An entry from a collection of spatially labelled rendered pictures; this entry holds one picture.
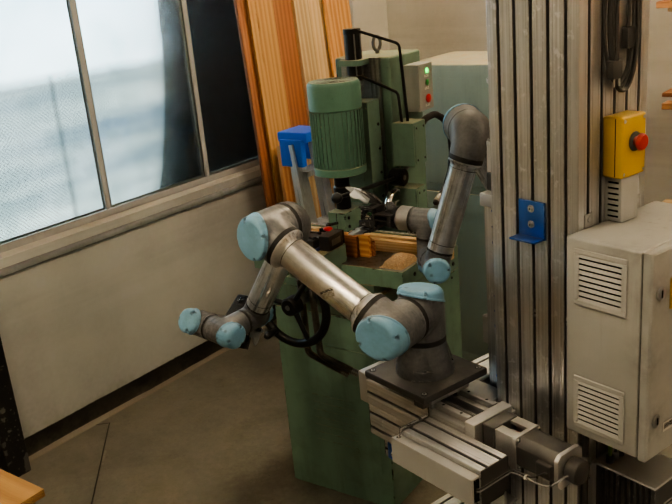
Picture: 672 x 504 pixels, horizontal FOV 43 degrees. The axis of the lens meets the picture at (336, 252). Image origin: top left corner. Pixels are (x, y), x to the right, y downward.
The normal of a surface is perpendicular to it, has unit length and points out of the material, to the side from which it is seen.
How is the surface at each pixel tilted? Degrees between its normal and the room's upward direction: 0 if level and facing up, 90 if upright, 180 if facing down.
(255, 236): 86
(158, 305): 90
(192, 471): 0
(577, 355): 90
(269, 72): 87
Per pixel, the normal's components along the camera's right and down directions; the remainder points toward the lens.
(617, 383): -0.78, 0.26
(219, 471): -0.08, -0.94
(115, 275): 0.80, 0.12
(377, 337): -0.50, 0.37
